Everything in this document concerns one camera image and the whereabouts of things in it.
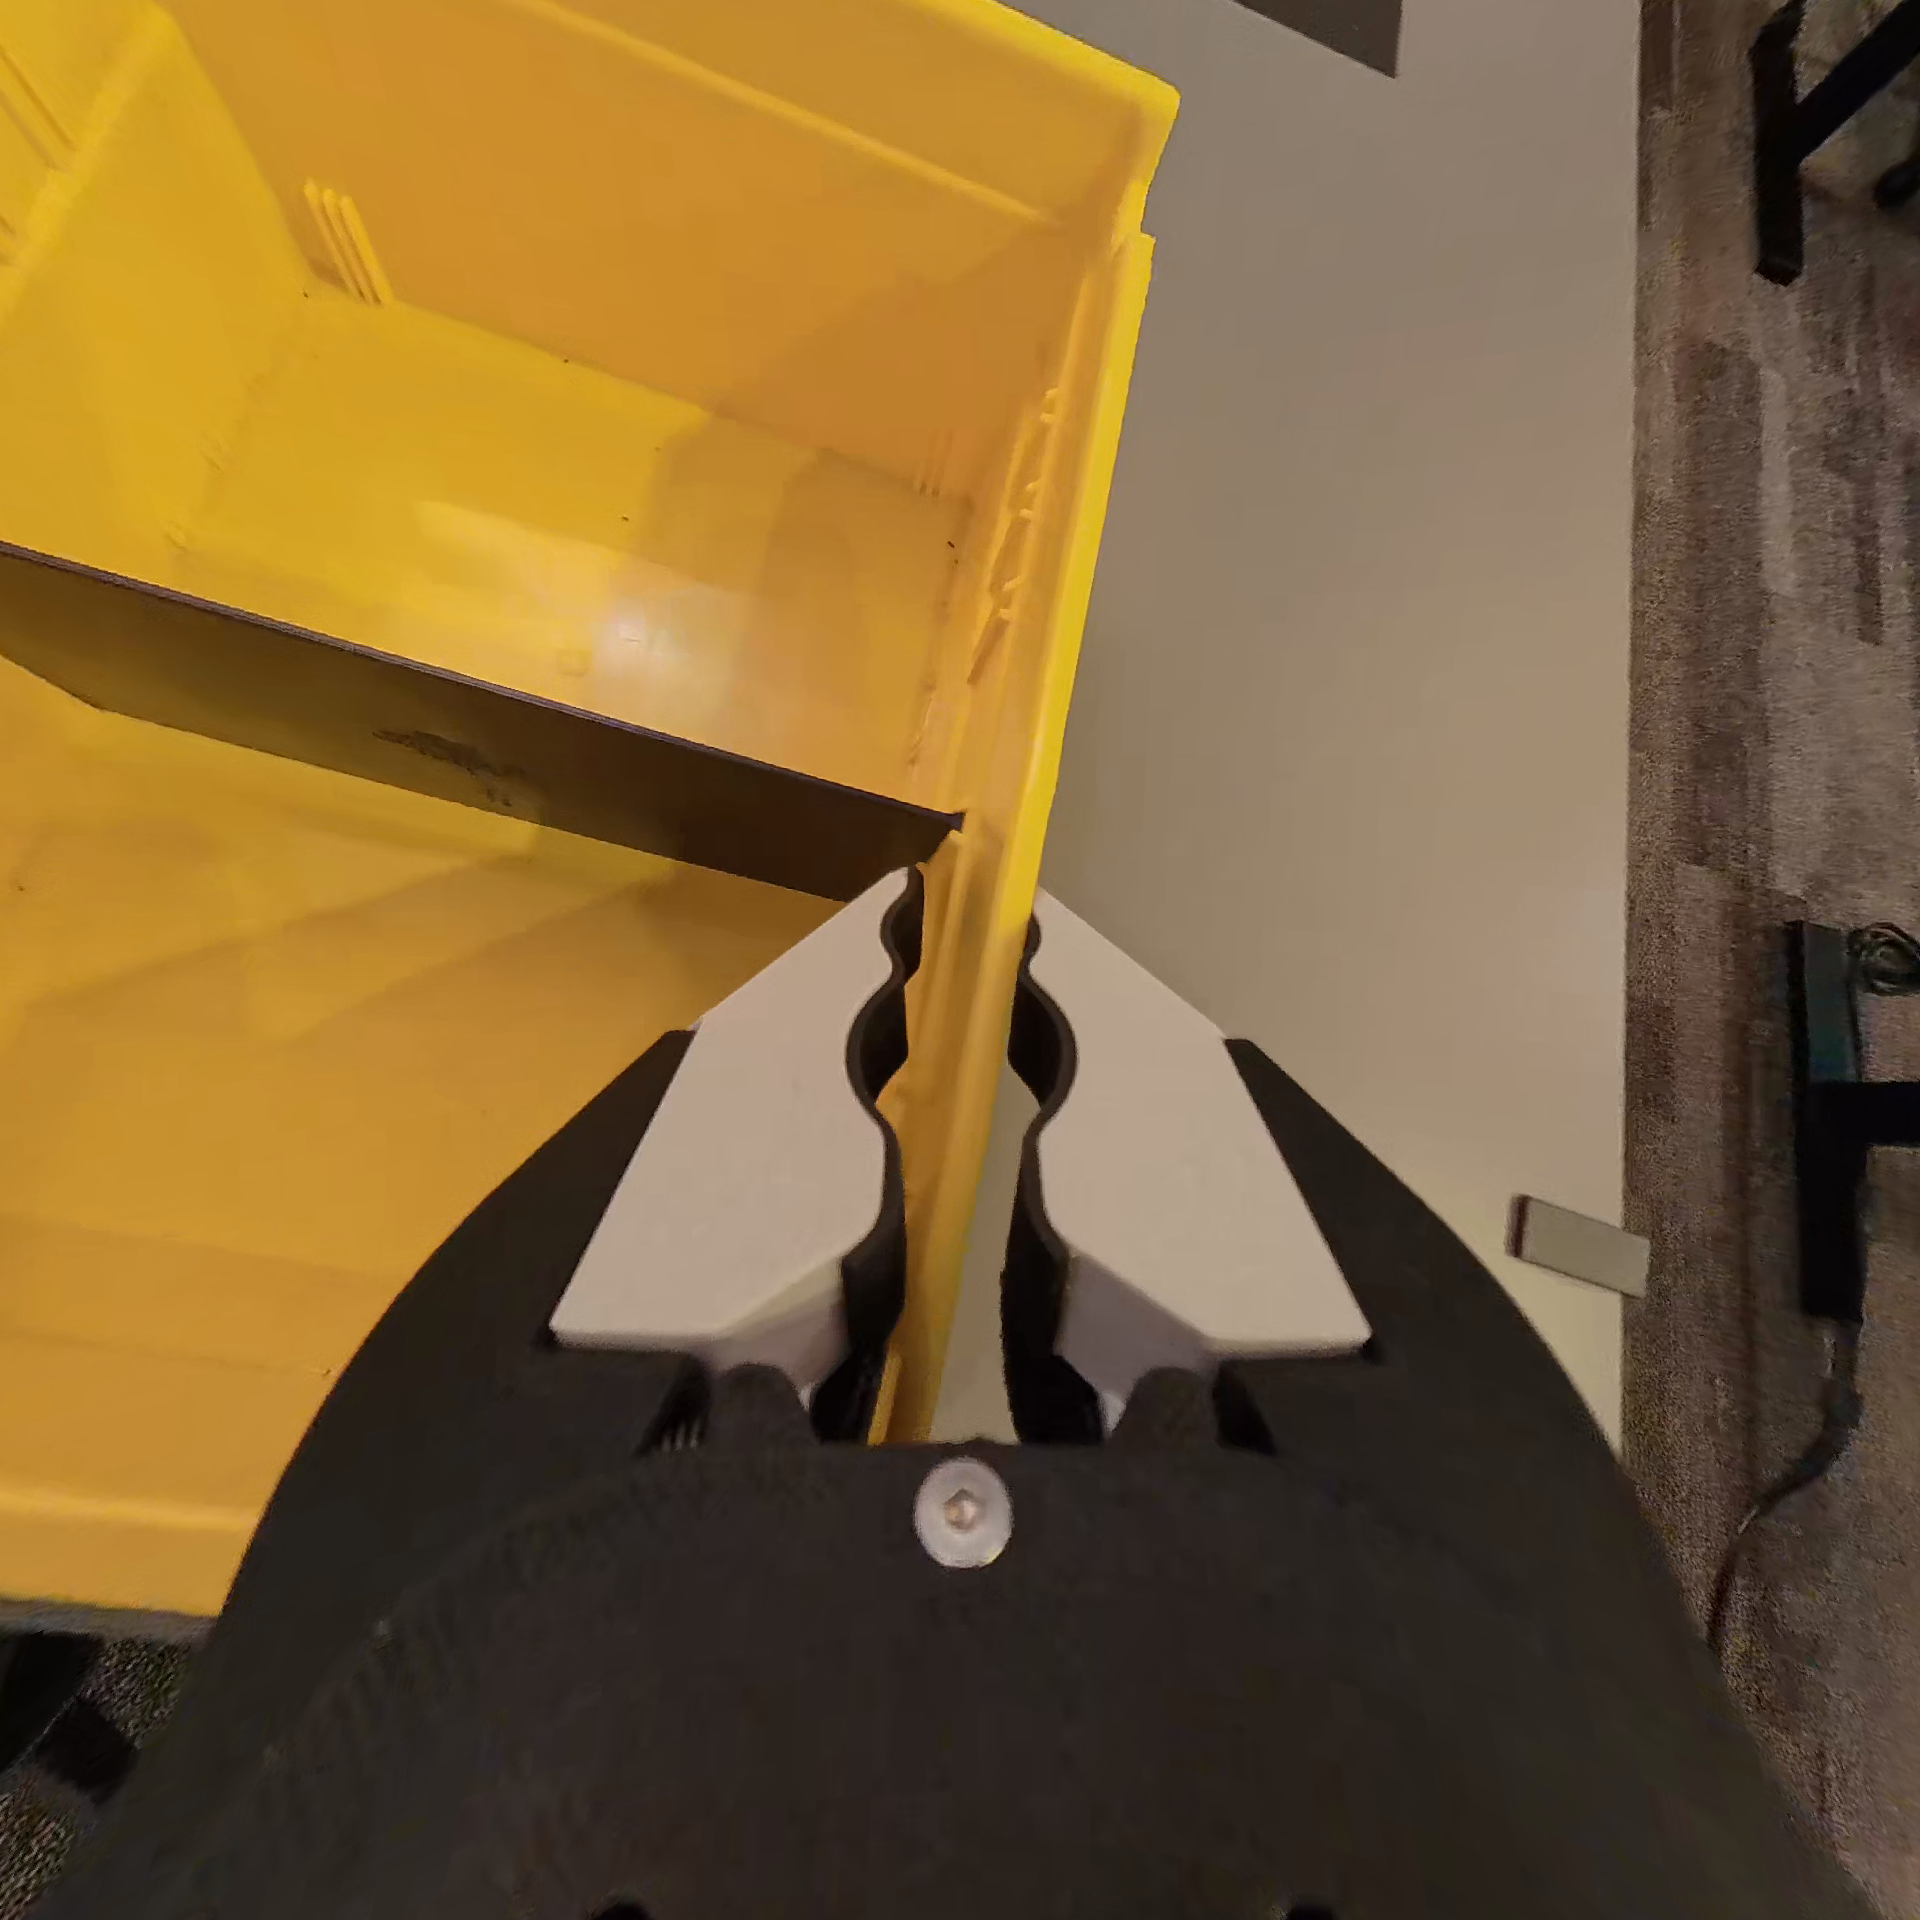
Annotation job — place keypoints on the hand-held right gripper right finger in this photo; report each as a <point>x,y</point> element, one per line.
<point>1184,1200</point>

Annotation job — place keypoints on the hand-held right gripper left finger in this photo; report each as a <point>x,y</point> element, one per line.
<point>733,1200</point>

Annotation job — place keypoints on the yellow plastic bin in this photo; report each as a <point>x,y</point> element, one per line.
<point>450,1049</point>

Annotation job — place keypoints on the small grey flat tag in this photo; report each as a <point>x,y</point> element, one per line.
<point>1574,1244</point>

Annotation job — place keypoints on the black bin divider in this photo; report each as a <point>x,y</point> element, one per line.
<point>523,749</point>

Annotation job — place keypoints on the black desk leg frame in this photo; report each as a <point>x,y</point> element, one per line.
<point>1828,1141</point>
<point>1800,120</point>

